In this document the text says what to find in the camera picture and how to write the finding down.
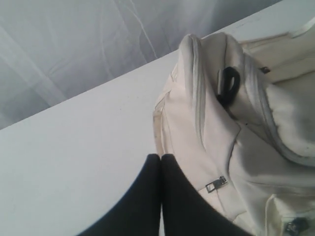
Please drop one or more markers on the cream fabric duffel bag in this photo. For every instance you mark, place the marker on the cream fabric duffel bag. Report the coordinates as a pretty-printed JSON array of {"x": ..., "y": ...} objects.
[{"x": 239, "y": 117}]

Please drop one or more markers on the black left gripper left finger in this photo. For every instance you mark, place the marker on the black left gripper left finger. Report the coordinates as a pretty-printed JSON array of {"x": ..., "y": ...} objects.
[{"x": 137, "y": 213}]

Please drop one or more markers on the white backdrop curtain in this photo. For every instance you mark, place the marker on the white backdrop curtain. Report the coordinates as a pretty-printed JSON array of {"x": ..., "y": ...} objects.
[{"x": 53, "y": 50}]

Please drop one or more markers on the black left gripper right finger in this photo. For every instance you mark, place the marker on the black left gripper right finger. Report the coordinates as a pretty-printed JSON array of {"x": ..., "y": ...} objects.
[{"x": 185, "y": 212}]

